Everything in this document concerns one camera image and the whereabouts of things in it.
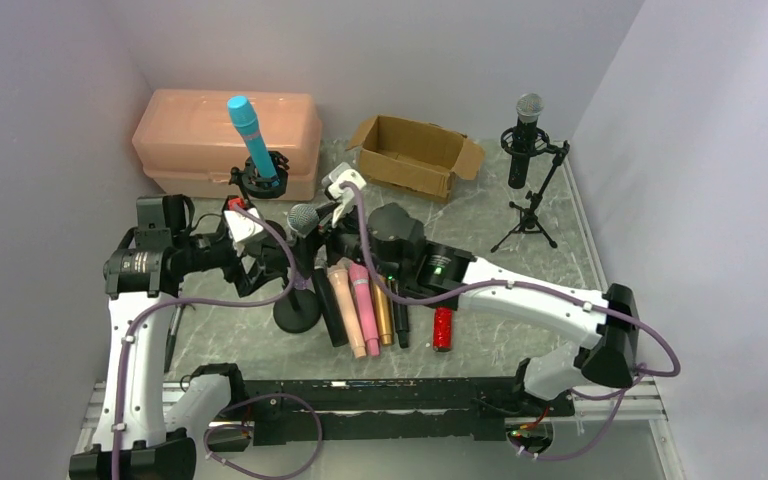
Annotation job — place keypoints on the black microphone silver grille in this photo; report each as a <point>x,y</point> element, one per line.
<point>524,137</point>

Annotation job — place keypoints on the claw hammer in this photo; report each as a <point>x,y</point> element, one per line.
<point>172,335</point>

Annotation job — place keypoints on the orange plastic storage box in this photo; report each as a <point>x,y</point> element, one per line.
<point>188,145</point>

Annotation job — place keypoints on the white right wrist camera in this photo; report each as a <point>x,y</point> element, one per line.
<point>343,186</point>

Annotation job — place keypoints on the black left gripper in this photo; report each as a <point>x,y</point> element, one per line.
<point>251,266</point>

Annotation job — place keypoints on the black microphone grey grille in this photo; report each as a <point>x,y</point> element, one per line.
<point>329,307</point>

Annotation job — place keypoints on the pink toy microphone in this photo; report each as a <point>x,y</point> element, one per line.
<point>359,277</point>

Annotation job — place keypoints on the gold microphone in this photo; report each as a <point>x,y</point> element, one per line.
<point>383,315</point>

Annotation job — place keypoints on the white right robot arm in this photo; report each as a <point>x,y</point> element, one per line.
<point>599,329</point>

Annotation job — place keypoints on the blue toy microphone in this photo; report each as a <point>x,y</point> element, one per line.
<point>245,121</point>

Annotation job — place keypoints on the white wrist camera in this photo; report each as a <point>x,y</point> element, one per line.
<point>239,218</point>
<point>343,186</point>

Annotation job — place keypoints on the purple glitter microphone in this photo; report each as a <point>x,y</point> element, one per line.
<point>303,223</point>

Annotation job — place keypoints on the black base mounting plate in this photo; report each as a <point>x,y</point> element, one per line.
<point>479,408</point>

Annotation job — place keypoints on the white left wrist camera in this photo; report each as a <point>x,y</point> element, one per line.
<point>239,218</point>

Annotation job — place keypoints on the brown cardboard box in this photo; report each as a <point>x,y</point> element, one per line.
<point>419,158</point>

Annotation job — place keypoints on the clip mount desk stand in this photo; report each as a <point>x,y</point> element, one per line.
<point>298,310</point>

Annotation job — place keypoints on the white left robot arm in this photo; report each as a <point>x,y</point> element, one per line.
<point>136,436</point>

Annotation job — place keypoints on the red glitter microphone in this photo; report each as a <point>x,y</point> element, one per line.
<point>442,330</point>

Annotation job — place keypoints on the beige toy microphone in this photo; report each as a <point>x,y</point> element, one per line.
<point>339,280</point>

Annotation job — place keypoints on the shock mount desk stand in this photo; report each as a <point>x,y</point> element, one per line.
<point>253,185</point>

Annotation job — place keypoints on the black tripod microphone stand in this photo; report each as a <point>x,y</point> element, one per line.
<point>528,220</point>

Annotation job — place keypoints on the slim black microphone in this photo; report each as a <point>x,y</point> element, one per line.
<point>401,321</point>

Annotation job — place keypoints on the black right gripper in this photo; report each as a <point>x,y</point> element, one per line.
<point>334,244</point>

